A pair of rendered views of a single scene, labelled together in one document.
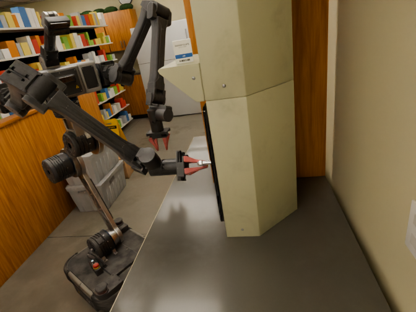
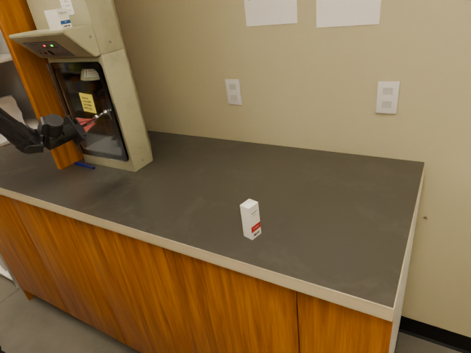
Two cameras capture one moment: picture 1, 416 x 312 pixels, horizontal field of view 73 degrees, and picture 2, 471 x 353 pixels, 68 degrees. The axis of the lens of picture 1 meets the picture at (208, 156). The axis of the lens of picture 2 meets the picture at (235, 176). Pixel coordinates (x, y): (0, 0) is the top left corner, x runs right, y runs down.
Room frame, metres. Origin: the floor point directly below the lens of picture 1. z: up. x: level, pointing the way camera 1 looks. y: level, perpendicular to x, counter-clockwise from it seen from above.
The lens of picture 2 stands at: (-0.11, 1.04, 1.57)
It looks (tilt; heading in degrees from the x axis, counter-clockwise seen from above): 29 degrees down; 292
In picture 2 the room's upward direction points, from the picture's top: 8 degrees counter-clockwise
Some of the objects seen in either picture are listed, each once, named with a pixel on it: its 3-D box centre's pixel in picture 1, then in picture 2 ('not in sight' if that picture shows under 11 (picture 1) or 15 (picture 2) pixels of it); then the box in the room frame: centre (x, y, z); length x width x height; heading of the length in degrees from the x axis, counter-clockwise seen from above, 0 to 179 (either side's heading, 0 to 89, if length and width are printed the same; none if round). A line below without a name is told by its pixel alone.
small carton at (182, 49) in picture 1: (182, 51); (58, 19); (0.86, 0.02, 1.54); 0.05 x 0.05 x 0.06; 2
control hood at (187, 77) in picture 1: (192, 75); (53, 45); (0.93, 0.01, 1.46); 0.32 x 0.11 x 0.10; 168
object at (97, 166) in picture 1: (91, 159); not in sight; (2.88, 1.26, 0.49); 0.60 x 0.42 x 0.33; 168
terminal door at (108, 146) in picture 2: (218, 151); (89, 113); (0.92, -0.04, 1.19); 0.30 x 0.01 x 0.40; 168
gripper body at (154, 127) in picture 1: (156, 127); not in sight; (1.27, 0.21, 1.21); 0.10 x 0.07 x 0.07; 79
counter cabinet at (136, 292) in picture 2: not in sight; (172, 253); (0.73, -0.08, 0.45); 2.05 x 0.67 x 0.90; 168
